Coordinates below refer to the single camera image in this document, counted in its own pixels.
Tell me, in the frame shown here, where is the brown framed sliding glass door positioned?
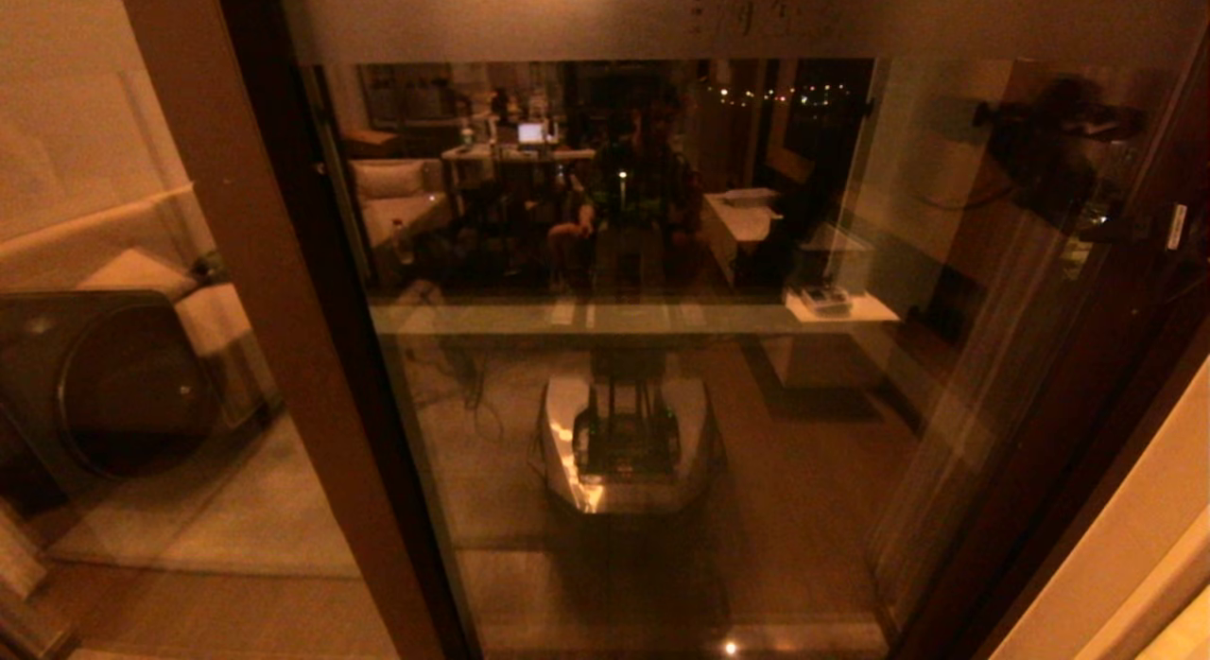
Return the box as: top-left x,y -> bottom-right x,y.
217,0 -> 1210,660

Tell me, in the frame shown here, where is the brown framed fixed glass panel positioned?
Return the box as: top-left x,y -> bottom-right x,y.
0,0 -> 445,660

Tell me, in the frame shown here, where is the beige sofa cushion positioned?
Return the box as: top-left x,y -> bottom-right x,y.
76,247 -> 201,302

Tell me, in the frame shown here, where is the beige sofa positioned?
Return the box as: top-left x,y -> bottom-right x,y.
0,182 -> 280,472

